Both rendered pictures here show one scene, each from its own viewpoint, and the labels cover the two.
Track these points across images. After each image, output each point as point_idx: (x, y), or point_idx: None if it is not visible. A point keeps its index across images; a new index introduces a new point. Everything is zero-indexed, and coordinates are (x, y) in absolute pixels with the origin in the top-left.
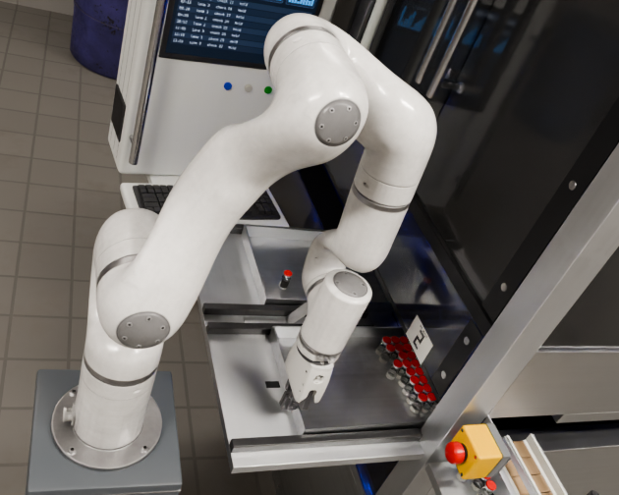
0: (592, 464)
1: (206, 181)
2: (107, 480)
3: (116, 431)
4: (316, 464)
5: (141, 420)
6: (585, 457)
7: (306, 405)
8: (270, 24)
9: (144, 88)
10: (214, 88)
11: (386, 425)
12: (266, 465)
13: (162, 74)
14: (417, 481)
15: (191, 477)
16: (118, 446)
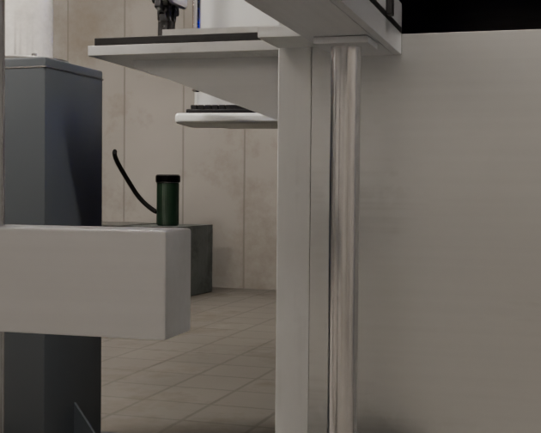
0: None
1: None
2: None
3: (11, 31)
4: (164, 47)
5: (37, 37)
6: (523, 51)
7: (157, 0)
8: None
9: (193, 11)
10: (265, 19)
11: (247, 29)
12: (116, 45)
13: (216, 10)
14: (284, 81)
15: (239, 432)
16: (15, 53)
